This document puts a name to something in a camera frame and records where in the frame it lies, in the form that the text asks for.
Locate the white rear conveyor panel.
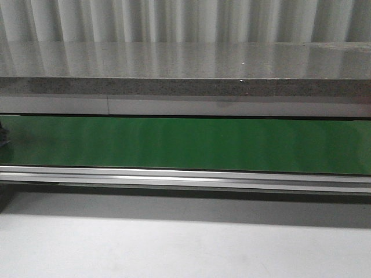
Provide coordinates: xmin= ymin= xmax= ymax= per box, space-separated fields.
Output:
xmin=1 ymin=94 xmax=370 ymax=118

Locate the green conveyor belt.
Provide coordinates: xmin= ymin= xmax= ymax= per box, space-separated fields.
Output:
xmin=1 ymin=115 xmax=370 ymax=175

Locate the grey granite counter slab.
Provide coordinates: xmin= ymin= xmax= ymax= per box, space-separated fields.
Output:
xmin=1 ymin=41 xmax=370 ymax=97

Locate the white pleated curtain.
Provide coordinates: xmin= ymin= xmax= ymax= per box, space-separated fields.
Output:
xmin=1 ymin=1 xmax=370 ymax=43

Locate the aluminium conveyor side rail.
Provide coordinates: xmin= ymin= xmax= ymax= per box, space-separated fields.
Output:
xmin=1 ymin=166 xmax=370 ymax=195

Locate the red mushroom push button switch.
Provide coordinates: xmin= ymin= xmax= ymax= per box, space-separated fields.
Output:
xmin=0 ymin=122 xmax=10 ymax=147

